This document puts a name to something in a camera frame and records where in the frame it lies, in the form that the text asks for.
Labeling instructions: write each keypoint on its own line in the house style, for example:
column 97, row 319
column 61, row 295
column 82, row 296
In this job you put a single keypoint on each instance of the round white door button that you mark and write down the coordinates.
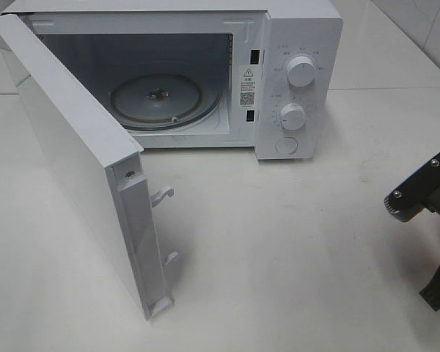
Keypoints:
column 286, row 146

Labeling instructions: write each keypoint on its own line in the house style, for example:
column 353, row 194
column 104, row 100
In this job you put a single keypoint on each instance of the glass microwave turntable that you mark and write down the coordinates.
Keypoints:
column 162, row 101

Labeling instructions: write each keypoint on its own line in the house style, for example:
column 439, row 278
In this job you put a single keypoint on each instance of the white microwave knob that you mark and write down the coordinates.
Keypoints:
column 292, row 117
column 301, row 71

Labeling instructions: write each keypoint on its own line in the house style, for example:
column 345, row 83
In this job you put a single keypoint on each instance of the white microwave door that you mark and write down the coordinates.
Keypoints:
column 95, row 160

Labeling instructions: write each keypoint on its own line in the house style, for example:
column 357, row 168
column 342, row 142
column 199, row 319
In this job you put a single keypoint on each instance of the white microwave oven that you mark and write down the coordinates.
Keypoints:
column 242, row 47

